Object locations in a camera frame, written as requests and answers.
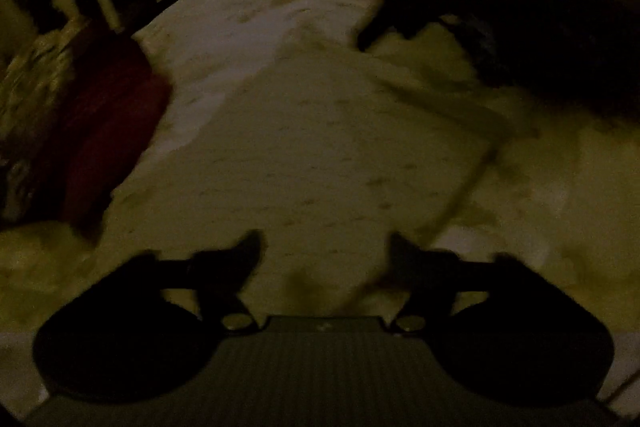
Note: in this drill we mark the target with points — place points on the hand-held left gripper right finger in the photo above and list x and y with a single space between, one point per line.
405 252

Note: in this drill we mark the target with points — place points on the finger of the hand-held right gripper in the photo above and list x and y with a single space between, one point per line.
395 12

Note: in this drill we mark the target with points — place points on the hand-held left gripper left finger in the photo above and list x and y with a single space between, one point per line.
245 252

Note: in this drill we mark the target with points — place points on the pale speckled small garment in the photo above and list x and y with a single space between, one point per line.
310 157

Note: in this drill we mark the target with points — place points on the white speckled sheet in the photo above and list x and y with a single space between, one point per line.
240 32

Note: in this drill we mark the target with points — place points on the cream bed blanket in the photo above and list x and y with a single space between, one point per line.
575 187

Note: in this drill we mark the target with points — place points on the red pillow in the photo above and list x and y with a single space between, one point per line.
110 117

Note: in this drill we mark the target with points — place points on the floral patterned pillow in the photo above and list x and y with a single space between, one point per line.
30 97

